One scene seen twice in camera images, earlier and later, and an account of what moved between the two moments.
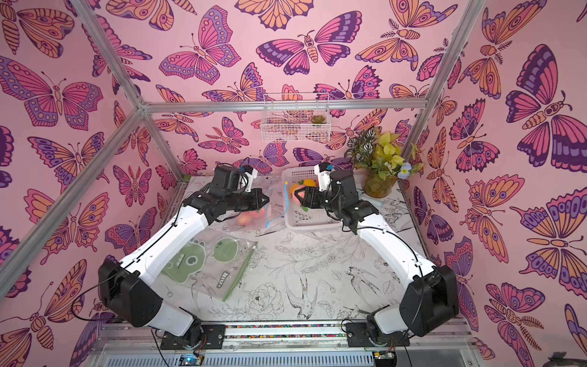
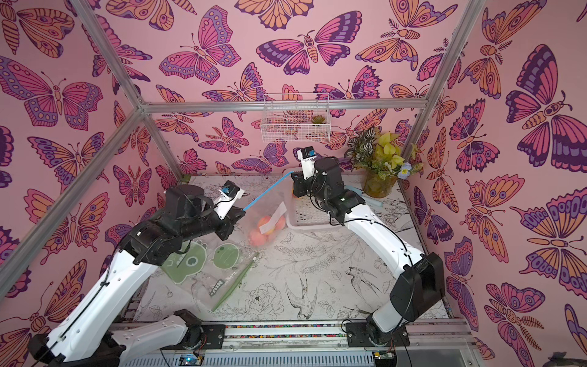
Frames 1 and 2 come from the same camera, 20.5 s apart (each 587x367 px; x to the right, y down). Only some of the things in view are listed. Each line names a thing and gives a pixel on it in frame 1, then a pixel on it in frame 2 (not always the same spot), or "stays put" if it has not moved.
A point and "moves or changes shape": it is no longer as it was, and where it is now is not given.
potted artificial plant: [381, 160] stays put
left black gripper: [256, 194] -> [229, 222]
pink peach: [254, 214] -> [280, 223]
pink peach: [244, 219] -> [257, 239]
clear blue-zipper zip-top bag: [276, 209] moves or changes shape
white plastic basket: [296, 215] stays put
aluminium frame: [14, 274] stays put
